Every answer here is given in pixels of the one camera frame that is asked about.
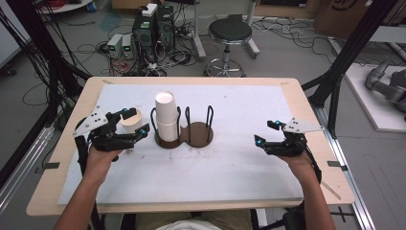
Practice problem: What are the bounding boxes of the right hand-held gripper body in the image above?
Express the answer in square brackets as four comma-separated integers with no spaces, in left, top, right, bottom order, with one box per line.
[261,117,326,157]

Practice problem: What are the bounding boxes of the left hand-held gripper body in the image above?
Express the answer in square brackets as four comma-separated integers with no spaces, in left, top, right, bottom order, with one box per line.
[72,106,142,153]

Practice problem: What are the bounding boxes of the single white paper cup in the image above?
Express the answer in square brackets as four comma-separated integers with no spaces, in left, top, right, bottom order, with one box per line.
[119,107,144,134]

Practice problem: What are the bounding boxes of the stack of white paper cups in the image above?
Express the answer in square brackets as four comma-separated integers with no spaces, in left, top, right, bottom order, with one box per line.
[154,91,182,144]

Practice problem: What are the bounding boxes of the brown cup holder rack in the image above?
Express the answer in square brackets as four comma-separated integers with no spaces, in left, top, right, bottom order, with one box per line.
[149,104,215,150]

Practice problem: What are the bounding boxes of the person's right hand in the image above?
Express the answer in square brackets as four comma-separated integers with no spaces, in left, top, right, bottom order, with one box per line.
[277,151,317,188]

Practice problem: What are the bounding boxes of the person's left hand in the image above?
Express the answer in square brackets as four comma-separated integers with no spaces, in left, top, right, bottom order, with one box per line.
[83,147,124,187]

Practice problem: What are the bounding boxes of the black tape strip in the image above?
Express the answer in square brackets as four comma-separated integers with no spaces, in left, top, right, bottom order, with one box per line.
[42,161,61,171]
[327,160,350,173]

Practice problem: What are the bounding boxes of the white table mat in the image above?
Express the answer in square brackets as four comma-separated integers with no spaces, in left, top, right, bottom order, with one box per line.
[56,83,305,206]

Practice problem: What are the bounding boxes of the grey power supply unit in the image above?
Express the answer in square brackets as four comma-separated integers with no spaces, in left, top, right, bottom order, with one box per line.
[121,34,135,59]
[106,33,124,59]

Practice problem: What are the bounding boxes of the black computer tower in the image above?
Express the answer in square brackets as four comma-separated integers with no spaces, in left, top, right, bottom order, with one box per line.
[156,5,176,53]
[131,12,159,63]

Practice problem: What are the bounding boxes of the person's khaki trousers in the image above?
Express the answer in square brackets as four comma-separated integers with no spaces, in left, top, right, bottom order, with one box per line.
[135,209,253,230]

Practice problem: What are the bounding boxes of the white platform board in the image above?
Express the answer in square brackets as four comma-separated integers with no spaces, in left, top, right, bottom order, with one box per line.
[344,62,406,134]

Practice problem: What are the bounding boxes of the person's white shirt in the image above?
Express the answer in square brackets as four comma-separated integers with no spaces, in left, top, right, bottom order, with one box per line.
[154,218,223,230]

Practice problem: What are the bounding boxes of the black round stool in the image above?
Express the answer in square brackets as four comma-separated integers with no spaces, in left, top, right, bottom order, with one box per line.
[204,13,257,78]

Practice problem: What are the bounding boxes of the white box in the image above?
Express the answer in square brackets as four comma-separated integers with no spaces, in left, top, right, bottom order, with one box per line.
[141,3,159,18]

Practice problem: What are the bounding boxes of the cardboard box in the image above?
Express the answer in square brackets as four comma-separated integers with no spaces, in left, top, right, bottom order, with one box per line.
[313,0,406,40]

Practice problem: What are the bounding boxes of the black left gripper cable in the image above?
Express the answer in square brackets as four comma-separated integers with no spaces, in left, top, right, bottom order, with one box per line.
[74,135,105,230]

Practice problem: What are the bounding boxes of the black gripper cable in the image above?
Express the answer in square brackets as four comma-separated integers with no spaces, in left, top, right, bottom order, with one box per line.
[304,144,323,185]
[74,135,105,230]

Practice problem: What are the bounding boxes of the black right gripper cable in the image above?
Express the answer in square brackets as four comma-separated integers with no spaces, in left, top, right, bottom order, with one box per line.
[304,144,323,185]

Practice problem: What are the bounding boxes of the aluminium rail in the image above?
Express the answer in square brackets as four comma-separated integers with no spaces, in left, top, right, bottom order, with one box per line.
[311,104,377,230]
[0,125,56,214]

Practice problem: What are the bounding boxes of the tangle of floor cables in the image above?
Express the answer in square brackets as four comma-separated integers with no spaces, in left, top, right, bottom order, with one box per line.
[75,3,209,78]

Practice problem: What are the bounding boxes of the black metal frame stand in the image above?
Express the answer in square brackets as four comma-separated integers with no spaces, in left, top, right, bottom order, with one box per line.
[301,0,400,139]
[0,0,94,190]

